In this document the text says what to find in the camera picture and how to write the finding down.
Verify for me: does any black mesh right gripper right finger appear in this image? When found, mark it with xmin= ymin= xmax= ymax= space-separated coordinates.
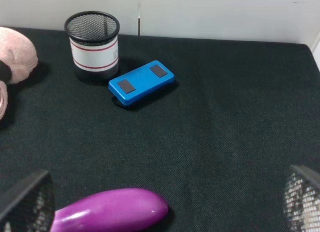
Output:
xmin=282 ymin=165 xmax=320 ymax=231

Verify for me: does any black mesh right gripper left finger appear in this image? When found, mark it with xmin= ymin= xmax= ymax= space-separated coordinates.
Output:
xmin=0 ymin=170 xmax=55 ymax=231

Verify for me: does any purple toy eggplant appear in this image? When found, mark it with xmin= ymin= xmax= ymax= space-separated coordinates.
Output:
xmin=51 ymin=188 xmax=169 ymax=231

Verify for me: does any black table cloth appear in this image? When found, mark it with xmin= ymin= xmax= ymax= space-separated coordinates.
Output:
xmin=0 ymin=29 xmax=320 ymax=231

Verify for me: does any blue whiteboard eraser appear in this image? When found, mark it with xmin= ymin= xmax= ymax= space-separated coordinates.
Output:
xmin=108 ymin=60 xmax=175 ymax=107

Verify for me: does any pink rolled towel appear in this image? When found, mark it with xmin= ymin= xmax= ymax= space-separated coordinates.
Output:
xmin=0 ymin=27 xmax=38 ymax=117

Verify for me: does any black mesh pen holder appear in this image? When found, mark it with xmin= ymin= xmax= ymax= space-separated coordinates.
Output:
xmin=64 ymin=11 xmax=120 ymax=85

